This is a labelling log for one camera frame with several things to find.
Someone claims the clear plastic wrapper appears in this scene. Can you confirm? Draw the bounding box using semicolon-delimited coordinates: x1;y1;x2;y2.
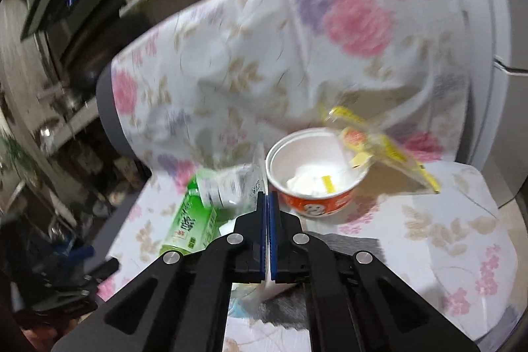
196;143;290;309

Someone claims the yellow clear snack bag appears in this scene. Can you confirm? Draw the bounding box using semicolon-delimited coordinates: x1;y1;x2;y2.
325;105;440;194

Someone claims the grey knitted cloth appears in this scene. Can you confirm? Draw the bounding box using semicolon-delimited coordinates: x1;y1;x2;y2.
252;231;386;331

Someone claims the green drink bottle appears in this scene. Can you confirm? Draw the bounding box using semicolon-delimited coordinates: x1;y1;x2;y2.
159;177;216;255

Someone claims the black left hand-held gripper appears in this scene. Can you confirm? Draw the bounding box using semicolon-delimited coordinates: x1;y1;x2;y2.
13;257;120;330

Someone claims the orange white noodle bowl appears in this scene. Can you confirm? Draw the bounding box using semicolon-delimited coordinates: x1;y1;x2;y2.
265;128;371;218

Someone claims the floral cloth cover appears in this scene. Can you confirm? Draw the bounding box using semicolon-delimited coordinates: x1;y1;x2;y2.
98;0;517;342

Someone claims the white refrigerator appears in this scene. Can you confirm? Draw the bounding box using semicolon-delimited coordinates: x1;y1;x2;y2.
457;0;527;206

